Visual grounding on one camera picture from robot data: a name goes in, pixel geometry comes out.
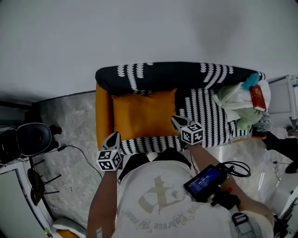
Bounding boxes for person's left forearm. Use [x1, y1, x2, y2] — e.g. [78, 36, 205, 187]
[86, 169, 119, 238]

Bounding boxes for teal cloth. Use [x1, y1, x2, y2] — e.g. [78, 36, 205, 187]
[242, 73, 260, 91]

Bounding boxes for red book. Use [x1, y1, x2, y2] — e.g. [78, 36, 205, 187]
[249, 85, 267, 112]

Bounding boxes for person's right forearm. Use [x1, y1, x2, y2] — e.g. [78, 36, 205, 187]
[186, 143, 275, 231]

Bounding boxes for person's white printed t-shirt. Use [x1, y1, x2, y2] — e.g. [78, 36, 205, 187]
[114, 160, 257, 238]

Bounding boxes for orange cushion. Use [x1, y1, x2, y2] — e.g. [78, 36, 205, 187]
[111, 87, 180, 141]

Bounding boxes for grey shoulder strap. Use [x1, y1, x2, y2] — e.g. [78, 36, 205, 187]
[231, 212, 259, 238]

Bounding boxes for white framed door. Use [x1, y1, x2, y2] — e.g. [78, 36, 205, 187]
[0, 160, 56, 238]

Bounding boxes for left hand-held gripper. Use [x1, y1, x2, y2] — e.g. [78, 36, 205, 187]
[96, 131, 123, 172]

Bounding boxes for black floor cable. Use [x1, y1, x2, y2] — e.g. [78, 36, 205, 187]
[57, 144, 103, 179]

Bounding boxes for white side cabinet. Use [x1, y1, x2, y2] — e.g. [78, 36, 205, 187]
[267, 74, 298, 127]

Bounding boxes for black device with screen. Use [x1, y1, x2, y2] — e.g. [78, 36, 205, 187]
[183, 164, 228, 203]

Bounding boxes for white pet bed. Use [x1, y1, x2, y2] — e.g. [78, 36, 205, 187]
[51, 217, 88, 238]

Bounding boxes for white cloth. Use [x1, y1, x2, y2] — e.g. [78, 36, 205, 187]
[211, 80, 272, 121]

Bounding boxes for person's black trousers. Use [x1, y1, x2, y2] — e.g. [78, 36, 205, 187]
[118, 148, 192, 181]

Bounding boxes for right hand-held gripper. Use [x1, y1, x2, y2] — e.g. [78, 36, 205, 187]
[171, 115, 204, 146]

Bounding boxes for green knitted blanket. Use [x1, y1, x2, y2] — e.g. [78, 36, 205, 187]
[215, 83, 263, 131]

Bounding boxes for black white patterned sofa cover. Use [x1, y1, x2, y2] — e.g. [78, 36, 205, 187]
[95, 61, 271, 155]

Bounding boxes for black chair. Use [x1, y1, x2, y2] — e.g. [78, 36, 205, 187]
[27, 159, 62, 207]

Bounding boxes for black device cable bundle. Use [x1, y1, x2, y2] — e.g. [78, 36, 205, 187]
[218, 161, 251, 179]

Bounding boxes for small orange pad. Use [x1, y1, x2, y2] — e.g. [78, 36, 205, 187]
[57, 229, 77, 238]

